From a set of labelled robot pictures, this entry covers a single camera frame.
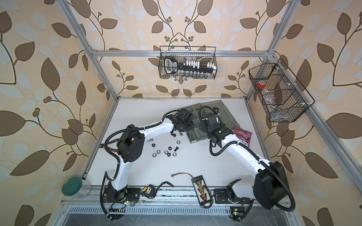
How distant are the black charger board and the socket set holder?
63cm

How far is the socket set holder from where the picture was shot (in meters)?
0.83

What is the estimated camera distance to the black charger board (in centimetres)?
74
